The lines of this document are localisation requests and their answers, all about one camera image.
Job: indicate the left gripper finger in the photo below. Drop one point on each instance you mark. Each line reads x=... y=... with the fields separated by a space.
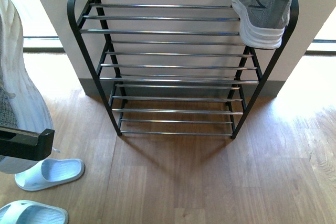
x=25 y=144

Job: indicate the grey sneaker one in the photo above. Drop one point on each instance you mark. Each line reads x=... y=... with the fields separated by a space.
x=262 y=22
x=22 y=106

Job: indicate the light blue slipper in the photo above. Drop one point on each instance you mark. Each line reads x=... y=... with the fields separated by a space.
x=27 y=211
x=50 y=173

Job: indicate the black metal shoe rack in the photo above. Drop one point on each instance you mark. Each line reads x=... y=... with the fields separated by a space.
x=172 y=67

